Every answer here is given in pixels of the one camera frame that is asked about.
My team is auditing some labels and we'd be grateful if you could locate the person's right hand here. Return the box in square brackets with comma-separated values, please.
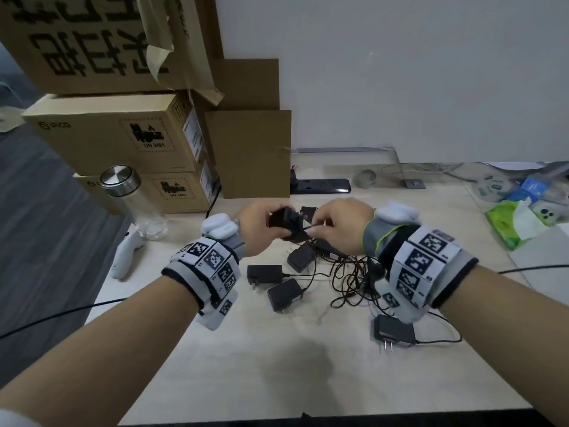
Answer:
[306, 198, 375, 256]

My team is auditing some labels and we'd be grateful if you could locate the person's left hand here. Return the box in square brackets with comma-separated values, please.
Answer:
[234, 201, 290, 258]

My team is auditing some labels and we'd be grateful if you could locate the black power adapter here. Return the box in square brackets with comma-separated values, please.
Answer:
[373, 314, 417, 354]
[287, 243, 317, 273]
[246, 264, 284, 290]
[268, 207, 309, 243]
[267, 278, 305, 313]
[312, 239, 344, 262]

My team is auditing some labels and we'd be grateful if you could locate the black adapter cable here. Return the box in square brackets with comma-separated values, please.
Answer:
[299, 206, 325, 232]

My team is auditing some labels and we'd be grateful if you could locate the person's right forearm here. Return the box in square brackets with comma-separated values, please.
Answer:
[438, 263, 569, 427]

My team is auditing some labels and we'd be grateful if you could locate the person's left forearm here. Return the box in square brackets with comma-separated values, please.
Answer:
[0, 275, 202, 427]

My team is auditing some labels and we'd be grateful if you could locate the black power strip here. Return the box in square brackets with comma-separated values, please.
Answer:
[290, 166, 352, 195]

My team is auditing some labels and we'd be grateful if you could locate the plain brown cardboard box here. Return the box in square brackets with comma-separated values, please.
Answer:
[204, 109, 293, 200]

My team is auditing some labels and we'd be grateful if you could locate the clear round glass object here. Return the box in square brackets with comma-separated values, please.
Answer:
[353, 169, 378, 190]

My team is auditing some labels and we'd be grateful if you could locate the left wrist marker band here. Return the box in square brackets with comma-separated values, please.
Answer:
[161, 213, 246, 332]

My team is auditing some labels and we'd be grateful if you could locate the wrist marker band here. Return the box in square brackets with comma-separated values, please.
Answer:
[161, 213, 246, 332]
[361, 200, 480, 325]

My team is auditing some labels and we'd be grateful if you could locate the cardboard box with label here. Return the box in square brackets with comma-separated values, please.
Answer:
[21, 90, 206, 175]
[72, 162, 221, 215]

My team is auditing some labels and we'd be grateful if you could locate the right wrist marker band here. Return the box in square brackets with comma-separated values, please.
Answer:
[361, 200, 480, 325]

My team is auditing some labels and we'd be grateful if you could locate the glass bottle with steel lid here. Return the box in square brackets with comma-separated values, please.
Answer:
[99, 164, 170, 241]

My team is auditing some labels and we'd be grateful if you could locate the white handheld controller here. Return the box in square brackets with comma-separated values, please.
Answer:
[110, 228, 148, 281]

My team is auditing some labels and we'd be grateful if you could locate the green tissue pack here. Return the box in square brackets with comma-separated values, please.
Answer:
[484, 199, 553, 251]

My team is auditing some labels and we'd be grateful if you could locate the blue packet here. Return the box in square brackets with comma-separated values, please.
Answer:
[519, 176, 553, 197]

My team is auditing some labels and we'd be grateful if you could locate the small white device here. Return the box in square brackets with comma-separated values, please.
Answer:
[533, 203, 562, 228]

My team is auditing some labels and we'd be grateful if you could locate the large printed cardboard box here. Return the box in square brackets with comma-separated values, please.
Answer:
[0, 0, 224, 106]

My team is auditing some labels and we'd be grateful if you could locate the white object on floor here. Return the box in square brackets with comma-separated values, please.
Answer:
[0, 106, 26, 133]

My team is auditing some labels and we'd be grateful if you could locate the tangle of black cables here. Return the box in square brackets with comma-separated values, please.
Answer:
[281, 251, 463, 345]

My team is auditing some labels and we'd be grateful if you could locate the thin black cable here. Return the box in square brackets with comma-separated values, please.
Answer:
[0, 297, 129, 339]
[498, 264, 569, 275]

